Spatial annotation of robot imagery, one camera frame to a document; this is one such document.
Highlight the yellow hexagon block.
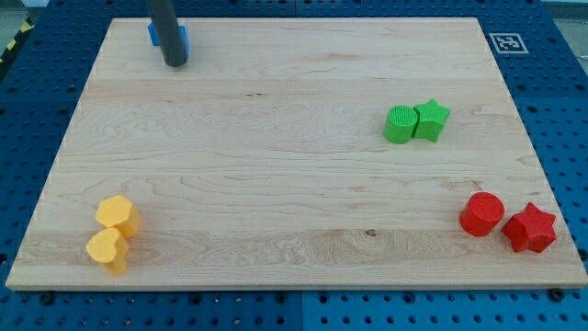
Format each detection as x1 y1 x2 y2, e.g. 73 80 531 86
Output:
96 195 141 237

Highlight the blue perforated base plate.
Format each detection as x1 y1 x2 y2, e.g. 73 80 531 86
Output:
1 0 587 330

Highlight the red star block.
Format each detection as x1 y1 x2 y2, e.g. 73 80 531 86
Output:
501 202 557 253

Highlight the blue block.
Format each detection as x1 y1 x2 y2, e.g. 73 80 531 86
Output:
147 23 190 56

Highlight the light wooden board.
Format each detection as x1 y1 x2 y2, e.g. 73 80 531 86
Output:
6 17 587 291

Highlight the yellow heart block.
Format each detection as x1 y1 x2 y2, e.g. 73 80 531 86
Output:
85 228 130 275

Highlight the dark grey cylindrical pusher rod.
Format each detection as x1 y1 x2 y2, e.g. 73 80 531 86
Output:
145 0 188 67

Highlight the green cylinder block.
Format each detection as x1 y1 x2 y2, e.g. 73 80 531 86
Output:
383 105 418 144

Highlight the white fiducial marker tag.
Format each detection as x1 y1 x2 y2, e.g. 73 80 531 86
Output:
489 32 528 54

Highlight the green star block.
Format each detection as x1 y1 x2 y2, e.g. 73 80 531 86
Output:
413 99 450 143

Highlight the red cylinder block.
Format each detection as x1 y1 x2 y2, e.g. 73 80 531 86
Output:
458 191 505 236

